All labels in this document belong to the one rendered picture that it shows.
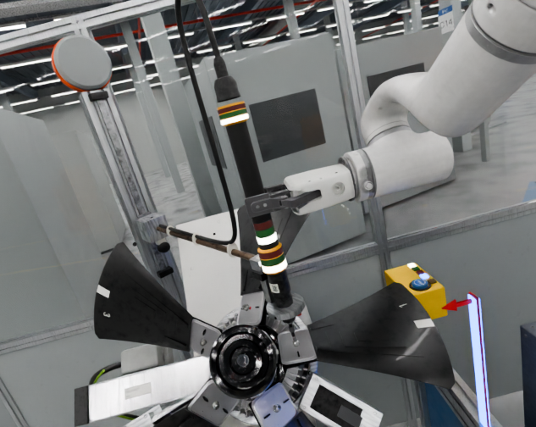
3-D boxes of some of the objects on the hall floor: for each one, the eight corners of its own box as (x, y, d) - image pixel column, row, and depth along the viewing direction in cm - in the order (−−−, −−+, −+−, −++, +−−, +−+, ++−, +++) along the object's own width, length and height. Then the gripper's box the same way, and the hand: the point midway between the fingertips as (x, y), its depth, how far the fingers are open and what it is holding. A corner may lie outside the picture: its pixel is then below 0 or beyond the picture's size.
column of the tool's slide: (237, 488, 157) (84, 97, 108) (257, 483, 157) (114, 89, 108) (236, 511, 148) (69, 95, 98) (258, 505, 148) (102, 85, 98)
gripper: (335, 150, 62) (240, 174, 62) (367, 161, 46) (240, 194, 46) (342, 188, 65) (251, 213, 64) (375, 211, 49) (253, 242, 48)
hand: (257, 202), depth 55 cm, fingers closed on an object, 4 cm apart
